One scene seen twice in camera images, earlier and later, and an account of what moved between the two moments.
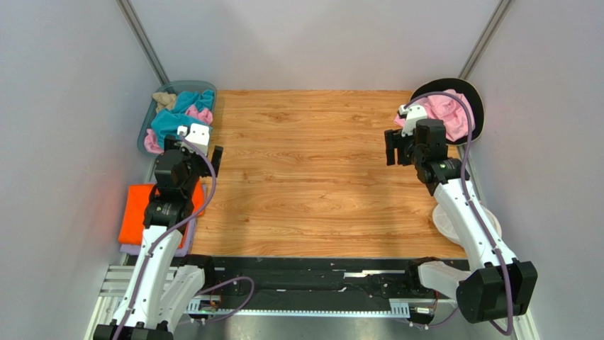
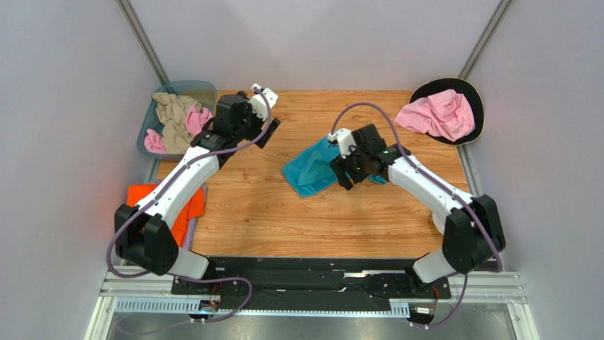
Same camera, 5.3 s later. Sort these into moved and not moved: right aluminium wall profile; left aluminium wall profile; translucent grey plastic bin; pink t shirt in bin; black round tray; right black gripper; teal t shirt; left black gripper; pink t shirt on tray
Moved: left black gripper; teal t shirt; right black gripper
Not moved: right aluminium wall profile; translucent grey plastic bin; left aluminium wall profile; pink t shirt in bin; pink t shirt on tray; black round tray
